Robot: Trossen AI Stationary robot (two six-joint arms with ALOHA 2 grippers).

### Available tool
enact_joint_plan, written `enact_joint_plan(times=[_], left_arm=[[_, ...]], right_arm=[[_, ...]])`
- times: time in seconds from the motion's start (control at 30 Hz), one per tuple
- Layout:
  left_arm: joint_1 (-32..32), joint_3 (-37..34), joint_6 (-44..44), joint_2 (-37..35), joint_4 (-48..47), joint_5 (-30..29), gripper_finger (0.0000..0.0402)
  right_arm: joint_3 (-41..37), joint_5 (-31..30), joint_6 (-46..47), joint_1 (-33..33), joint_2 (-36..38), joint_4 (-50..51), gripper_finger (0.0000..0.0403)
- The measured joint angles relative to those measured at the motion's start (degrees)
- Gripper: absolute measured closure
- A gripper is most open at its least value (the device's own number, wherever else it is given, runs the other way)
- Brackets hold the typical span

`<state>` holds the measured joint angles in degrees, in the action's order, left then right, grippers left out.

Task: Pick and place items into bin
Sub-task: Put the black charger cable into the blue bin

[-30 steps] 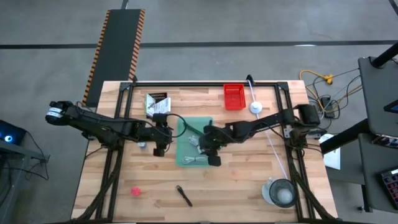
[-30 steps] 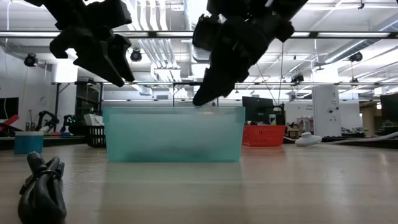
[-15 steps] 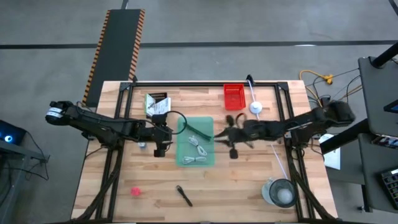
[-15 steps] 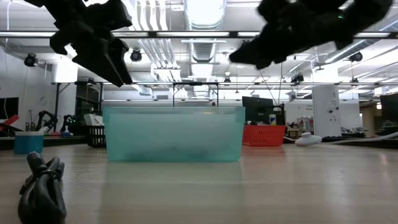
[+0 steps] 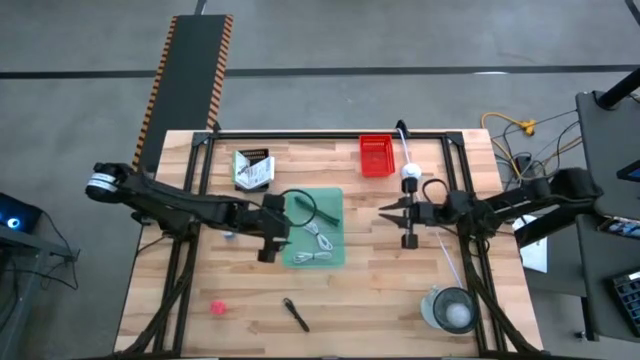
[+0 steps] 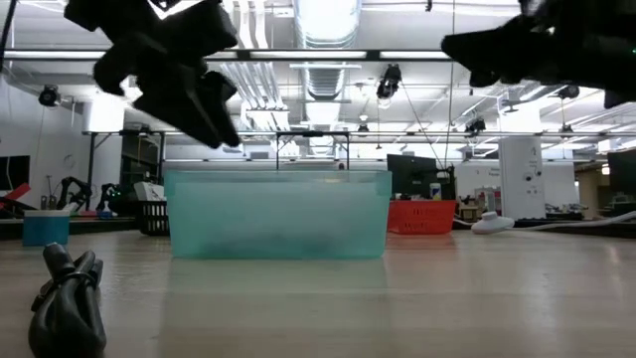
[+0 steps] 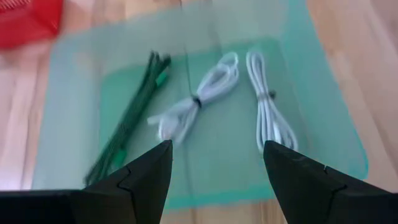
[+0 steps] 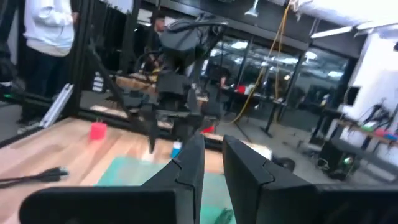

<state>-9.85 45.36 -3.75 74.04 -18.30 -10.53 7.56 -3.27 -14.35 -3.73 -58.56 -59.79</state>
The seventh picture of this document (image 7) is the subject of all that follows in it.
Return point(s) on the red plastic basket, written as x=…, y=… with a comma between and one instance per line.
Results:
x=28, y=21

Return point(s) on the teal translucent plastic bin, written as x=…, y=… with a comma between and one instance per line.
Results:
x=233, y=155

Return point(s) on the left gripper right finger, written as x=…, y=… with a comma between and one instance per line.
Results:
x=326, y=199

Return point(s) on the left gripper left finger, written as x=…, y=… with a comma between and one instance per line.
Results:
x=109, y=202

